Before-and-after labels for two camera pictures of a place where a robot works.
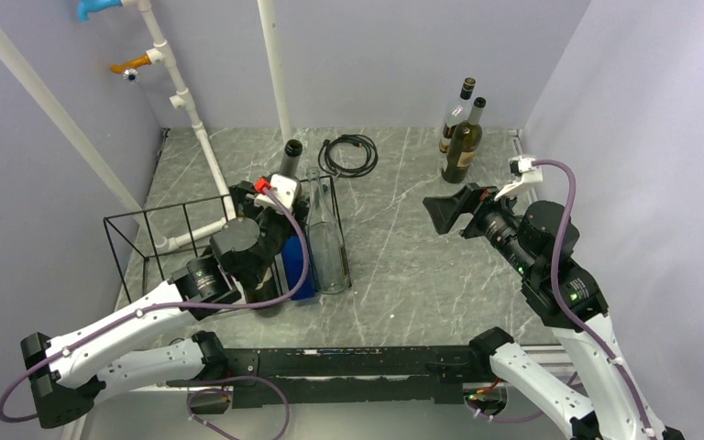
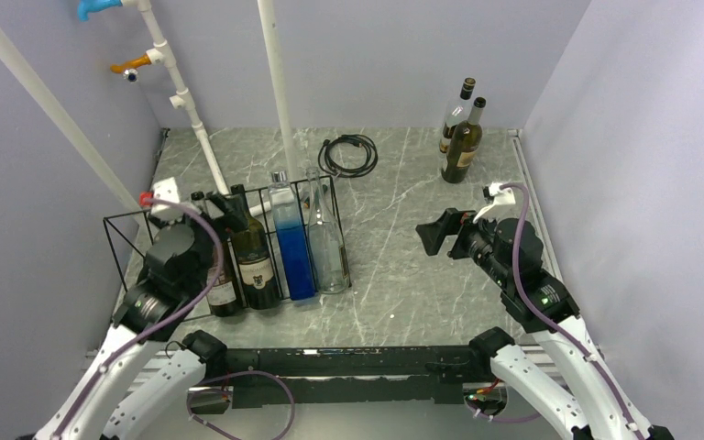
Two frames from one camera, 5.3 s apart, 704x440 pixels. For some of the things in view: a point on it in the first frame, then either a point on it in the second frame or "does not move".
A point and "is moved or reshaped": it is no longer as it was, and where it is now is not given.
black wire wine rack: (275, 245) does not move
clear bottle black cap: (458, 115) does not move
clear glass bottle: (326, 240) does not move
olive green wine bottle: (292, 149) is moved or reshaped
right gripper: (472, 197) to (448, 222)
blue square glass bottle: (293, 258) does not move
